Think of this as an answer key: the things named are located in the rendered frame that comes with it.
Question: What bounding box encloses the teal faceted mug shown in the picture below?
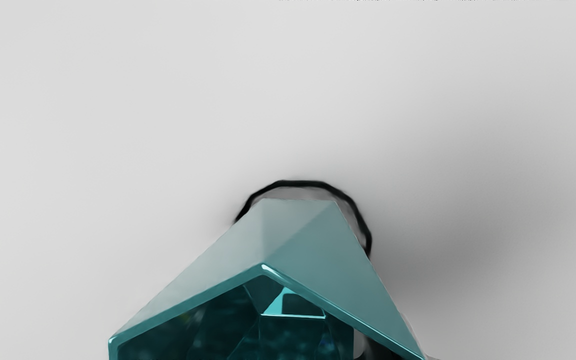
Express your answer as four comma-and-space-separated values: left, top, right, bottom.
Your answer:
108, 198, 427, 360

